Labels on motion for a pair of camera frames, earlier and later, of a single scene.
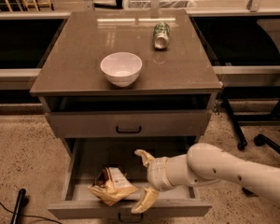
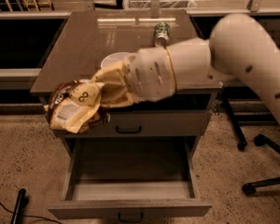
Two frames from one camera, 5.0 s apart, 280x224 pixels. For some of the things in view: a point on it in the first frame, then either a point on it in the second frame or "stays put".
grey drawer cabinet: x=117 y=81 stays put
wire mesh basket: x=164 y=2 stays put
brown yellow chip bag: x=112 y=186 -> x=76 y=106
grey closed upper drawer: x=128 y=123 stays put
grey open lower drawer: x=84 y=158 stays put
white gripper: x=156 y=174 -> x=150 y=74
